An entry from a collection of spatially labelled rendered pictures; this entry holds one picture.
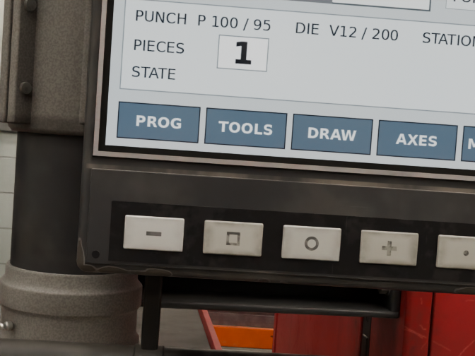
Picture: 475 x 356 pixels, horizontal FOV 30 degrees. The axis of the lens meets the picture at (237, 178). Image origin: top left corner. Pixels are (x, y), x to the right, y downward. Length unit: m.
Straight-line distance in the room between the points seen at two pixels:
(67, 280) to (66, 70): 0.16
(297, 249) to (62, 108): 0.22
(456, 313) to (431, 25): 0.50
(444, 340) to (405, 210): 0.46
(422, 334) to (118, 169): 0.53
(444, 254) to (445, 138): 0.07
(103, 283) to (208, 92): 0.20
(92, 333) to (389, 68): 0.30
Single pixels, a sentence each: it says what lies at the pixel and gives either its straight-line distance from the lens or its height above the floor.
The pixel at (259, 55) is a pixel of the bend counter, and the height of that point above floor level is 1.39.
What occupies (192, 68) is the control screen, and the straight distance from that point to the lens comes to 0.56.
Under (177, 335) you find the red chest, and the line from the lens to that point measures 1.54.
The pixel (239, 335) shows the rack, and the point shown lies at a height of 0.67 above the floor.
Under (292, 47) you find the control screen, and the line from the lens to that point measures 0.57.
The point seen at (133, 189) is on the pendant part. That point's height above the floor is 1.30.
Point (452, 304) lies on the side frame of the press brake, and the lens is 1.01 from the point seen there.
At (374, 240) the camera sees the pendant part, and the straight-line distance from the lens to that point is 0.57.
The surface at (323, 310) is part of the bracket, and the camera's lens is 0.99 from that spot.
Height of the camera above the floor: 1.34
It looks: 3 degrees down
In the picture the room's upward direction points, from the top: 4 degrees clockwise
